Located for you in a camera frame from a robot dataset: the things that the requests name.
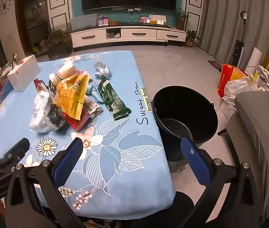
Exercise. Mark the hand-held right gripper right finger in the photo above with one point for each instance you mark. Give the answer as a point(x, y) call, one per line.
point(195, 162)

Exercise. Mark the dark green wrapper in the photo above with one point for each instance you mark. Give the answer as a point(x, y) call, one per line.
point(56, 118)

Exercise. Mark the bushy potted plant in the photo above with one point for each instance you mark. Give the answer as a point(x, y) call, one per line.
point(58, 38)

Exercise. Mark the grey chair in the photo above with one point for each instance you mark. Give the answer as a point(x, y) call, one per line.
point(255, 128)

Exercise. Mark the red green snack packet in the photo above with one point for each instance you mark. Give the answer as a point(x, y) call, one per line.
point(77, 123)

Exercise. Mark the blue floral tablecloth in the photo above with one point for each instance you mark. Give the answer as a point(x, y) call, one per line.
point(125, 171)

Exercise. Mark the yellow snack packet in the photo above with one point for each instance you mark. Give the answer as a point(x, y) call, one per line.
point(70, 92)

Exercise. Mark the black upright vacuum cleaner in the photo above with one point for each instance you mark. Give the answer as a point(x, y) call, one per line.
point(239, 49)

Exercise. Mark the black bucket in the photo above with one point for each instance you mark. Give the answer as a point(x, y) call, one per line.
point(184, 104)

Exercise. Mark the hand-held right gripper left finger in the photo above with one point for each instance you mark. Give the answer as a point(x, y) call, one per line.
point(68, 165)

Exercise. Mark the white rolled paper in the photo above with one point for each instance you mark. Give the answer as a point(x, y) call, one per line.
point(254, 59)

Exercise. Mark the small pink box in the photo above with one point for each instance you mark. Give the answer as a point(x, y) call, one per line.
point(144, 20)

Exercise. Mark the white flat box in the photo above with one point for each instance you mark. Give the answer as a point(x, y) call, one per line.
point(157, 19)

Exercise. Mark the black wall clock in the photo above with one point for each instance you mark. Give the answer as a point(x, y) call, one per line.
point(5, 4)

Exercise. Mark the red yellow shopping bag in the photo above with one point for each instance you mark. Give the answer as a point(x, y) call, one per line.
point(228, 78)

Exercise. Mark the white paper cup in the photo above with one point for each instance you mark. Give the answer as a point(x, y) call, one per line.
point(62, 73)

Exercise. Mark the white cardboard box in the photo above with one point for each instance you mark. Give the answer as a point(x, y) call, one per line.
point(24, 73)

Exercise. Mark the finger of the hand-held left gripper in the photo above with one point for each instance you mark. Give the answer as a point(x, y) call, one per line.
point(18, 152)

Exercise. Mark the grey curtain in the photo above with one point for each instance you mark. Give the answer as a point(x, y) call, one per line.
point(224, 23)

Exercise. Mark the blue textured cloth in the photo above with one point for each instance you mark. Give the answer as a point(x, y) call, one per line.
point(94, 91)

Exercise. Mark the white plastic bag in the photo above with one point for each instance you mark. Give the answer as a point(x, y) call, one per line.
point(239, 87)

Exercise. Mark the blue face mask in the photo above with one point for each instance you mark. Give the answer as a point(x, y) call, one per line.
point(102, 70)

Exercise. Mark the white barcode wrapper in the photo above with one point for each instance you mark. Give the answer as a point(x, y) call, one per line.
point(93, 109)

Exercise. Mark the grey storage box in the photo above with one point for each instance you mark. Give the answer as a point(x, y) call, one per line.
point(82, 22)

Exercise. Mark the white plastic wrapper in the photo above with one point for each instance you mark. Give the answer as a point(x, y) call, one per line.
point(39, 111)

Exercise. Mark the small potted plant yellow pot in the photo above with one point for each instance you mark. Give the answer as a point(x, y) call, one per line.
point(190, 40)

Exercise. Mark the white television cabinet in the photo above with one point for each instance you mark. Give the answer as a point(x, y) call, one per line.
point(136, 33)

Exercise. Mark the tall potted plant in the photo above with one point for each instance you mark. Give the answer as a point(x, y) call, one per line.
point(180, 22)

